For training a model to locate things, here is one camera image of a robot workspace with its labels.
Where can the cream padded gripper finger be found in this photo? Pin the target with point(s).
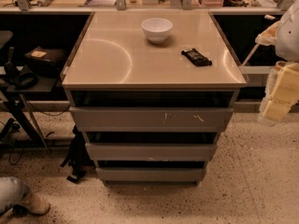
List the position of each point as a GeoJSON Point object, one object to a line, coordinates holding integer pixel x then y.
{"type": "Point", "coordinates": [281, 92]}

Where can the grey top drawer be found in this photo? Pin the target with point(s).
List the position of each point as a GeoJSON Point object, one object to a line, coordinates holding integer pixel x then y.
{"type": "Point", "coordinates": [156, 119]}

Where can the grey drawer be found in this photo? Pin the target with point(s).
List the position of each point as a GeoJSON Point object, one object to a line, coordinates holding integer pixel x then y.
{"type": "Point", "coordinates": [156, 119]}
{"type": "Point", "coordinates": [151, 175]}
{"type": "Point", "coordinates": [147, 152]}

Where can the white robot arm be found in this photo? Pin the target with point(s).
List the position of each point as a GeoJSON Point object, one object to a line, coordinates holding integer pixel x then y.
{"type": "Point", "coordinates": [287, 37]}

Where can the grey drawer cabinet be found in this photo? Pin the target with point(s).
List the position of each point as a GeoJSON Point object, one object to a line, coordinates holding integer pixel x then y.
{"type": "Point", "coordinates": [115, 65]}

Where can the grey bottom drawer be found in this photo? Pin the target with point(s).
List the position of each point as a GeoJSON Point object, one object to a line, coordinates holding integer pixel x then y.
{"type": "Point", "coordinates": [151, 175]}

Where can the grey middle drawer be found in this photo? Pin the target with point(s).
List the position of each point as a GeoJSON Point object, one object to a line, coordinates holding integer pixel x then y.
{"type": "Point", "coordinates": [147, 152]}

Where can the black snack bar packet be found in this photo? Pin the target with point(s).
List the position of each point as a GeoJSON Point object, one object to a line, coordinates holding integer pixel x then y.
{"type": "Point", "coordinates": [196, 58]}

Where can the white ceramic bowl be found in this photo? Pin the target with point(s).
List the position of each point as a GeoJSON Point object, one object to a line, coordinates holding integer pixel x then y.
{"type": "Point", "coordinates": [156, 30]}

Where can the black box with label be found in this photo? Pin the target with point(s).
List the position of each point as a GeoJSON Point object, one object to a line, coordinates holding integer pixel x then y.
{"type": "Point", "coordinates": [46, 62]}

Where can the black headset on stand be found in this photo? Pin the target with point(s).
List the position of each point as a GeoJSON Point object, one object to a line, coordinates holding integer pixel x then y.
{"type": "Point", "coordinates": [21, 80]}

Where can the blue jeans leg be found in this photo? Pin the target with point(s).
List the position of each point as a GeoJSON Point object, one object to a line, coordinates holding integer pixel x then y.
{"type": "Point", "coordinates": [12, 191]}

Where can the black strap bag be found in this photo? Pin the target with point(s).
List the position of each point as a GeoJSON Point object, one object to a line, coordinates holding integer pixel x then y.
{"type": "Point", "coordinates": [77, 158]}

